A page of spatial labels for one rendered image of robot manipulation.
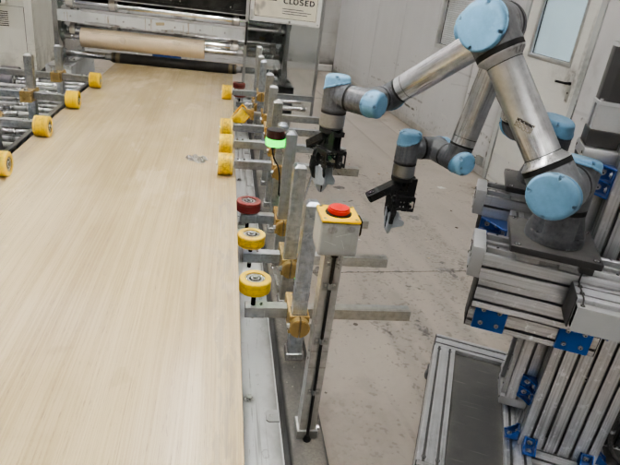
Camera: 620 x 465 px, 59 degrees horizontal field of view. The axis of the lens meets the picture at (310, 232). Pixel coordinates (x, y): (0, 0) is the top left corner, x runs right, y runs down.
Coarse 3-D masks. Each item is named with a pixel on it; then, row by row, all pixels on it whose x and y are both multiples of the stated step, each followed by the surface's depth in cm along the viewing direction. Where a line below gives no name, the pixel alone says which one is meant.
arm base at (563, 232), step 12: (576, 216) 139; (528, 228) 146; (540, 228) 144; (552, 228) 140; (564, 228) 139; (576, 228) 140; (540, 240) 142; (552, 240) 140; (564, 240) 140; (576, 240) 142
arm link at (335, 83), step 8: (328, 80) 157; (336, 80) 155; (344, 80) 156; (328, 88) 157; (336, 88) 156; (344, 88) 155; (328, 96) 158; (336, 96) 156; (328, 104) 159; (336, 104) 158; (328, 112) 159; (336, 112) 159; (344, 112) 161
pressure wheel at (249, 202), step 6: (240, 198) 181; (246, 198) 181; (252, 198) 183; (258, 198) 183; (240, 204) 178; (246, 204) 177; (252, 204) 178; (258, 204) 179; (240, 210) 179; (246, 210) 178; (252, 210) 178; (258, 210) 181
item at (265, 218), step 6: (246, 216) 181; (252, 216) 182; (258, 216) 182; (264, 216) 182; (270, 216) 183; (246, 222) 182; (252, 222) 183; (258, 222) 183; (264, 222) 183; (270, 222) 184; (366, 222) 188; (366, 228) 189
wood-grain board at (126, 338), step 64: (64, 128) 229; (128, 128) 239; (192, 128) 251; (0, 192) 165; (64, 192) 170; (128, 192) 176; (192, 192) 183; (0, 256) 132; (64, 256) 136; (128, 256) 139; (192, 256) 143; (0, 320) 110; (64, 320) 113; (128, 320) 115; (192, 320) 118; (0, 384) 95; (64, 384) 97; (128, 384) 98; (192, 384) 100; (0, 448) 83; (64, 448) 84; (128, 448) 86; (192, 448) 87
